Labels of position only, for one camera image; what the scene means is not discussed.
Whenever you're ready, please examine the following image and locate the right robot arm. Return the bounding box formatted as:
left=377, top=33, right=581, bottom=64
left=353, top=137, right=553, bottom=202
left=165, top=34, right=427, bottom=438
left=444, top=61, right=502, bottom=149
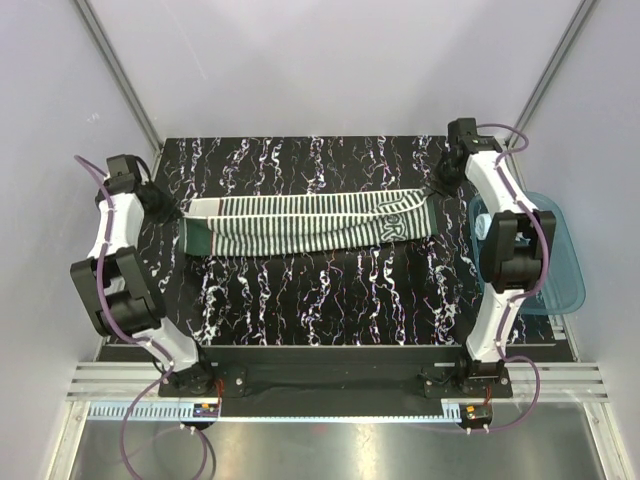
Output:
left=434, top=118, right=556, bottom=397

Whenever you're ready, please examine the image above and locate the black marbled table mat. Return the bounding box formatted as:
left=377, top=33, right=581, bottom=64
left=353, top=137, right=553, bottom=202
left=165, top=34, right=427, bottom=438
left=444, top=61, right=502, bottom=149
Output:
left=139, top=136, right=482, bottom=346

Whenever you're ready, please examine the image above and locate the blue transparent plastic bin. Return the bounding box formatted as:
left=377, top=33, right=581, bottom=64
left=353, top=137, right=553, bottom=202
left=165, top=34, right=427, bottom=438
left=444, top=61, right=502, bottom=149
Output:
left=468, top=191, right=586, bottom=316

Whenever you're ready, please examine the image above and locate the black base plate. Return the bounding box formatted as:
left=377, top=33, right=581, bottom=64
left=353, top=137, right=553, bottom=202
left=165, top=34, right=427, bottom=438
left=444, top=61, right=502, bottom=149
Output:
left=160, top=345, right=531, bottom=417

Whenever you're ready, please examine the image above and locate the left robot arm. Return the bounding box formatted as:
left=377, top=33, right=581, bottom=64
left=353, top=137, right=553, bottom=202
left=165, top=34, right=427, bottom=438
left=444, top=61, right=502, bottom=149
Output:
left=70, top=154, right=216, bottom=396

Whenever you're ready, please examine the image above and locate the green white striped towel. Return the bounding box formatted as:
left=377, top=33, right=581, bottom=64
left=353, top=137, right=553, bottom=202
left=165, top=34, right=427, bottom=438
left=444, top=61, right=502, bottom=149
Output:
left=179, top=189, right=438, bottom=257

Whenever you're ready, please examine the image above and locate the light blue towel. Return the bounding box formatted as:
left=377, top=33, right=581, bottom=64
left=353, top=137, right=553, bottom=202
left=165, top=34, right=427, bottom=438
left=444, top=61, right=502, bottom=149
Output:
left=474, top=213, right=492, bottom=241

